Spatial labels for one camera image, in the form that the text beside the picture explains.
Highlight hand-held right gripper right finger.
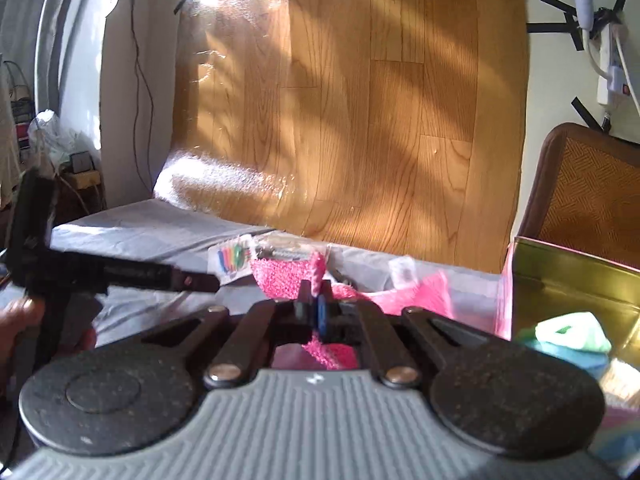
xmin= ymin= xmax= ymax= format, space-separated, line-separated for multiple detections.
xmin=315 ymin=282 xmax=483 ymax=391

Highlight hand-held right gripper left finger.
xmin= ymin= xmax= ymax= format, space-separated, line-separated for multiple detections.
xmin=142 ymin=280 xmax=316 ymax=391

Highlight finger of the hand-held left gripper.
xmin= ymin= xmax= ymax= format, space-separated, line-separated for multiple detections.
xmin=162 ymin=266 xmax=222 ymax=294

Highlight pink fluffy towel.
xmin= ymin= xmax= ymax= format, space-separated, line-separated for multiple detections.
xmin=250 ymin=251 xmax=457 ymax=372

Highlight pink tin box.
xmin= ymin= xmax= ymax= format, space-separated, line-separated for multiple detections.
xmin=500 ymin=236 xmax=640 ymax=478

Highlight person's left hand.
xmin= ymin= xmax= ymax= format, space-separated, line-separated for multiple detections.
xmin=0 ymin=296 xmax=98 ymax=401

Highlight clear packet of colourful pieces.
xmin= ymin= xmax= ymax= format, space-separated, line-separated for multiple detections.
xmin=210 ymin=235 xmax=257 ymax=287

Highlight clear packet of grey pieces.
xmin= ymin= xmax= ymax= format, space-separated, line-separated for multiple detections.
xmin=252 ymin=239 xmax=315 ymax=262

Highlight grey striped bedsheet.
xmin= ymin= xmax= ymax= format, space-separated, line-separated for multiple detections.
xmin=50 ymin=199 xmax=506 ymax=347

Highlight small white packet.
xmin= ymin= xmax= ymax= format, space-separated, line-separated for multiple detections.
xmin=389 ymin=256 xmax=418 ymax=289

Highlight small grey box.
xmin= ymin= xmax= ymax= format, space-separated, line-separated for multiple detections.
xmin=69 ymin=152 xmax=97 ymax=174

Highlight clear plastic bag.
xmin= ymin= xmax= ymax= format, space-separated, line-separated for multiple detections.
xmin=27 ymin=109 xmax=97 ymax=162

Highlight wood pattern vinyl sheet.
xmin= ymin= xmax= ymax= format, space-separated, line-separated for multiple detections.
xmin=152 ymin=0 xmax=532 ymax=275

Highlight light blue cloth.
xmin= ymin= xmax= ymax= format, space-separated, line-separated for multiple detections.
xmin=530 ymin=342 xmax=610 ymax=380

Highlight brown woven board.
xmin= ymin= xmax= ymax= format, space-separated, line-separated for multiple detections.
xmin=515 ymin=122 xmax=640 ymax=267

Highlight white power strip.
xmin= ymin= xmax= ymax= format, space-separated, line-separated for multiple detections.
xmin=596 ymin=24 xmax=640 ymax=109

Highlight crossed black tape strips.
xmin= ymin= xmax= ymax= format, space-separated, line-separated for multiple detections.
xmin=527 ymin=0 xmax=587 ymax=52

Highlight thin black wall cable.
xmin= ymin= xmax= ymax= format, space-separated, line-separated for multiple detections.
xmin=127 ymin=0 xmax=157 ymax=195

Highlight white power cable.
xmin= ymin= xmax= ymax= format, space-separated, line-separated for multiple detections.
xmin=616 ymin=30 xmax=640 ymax=113

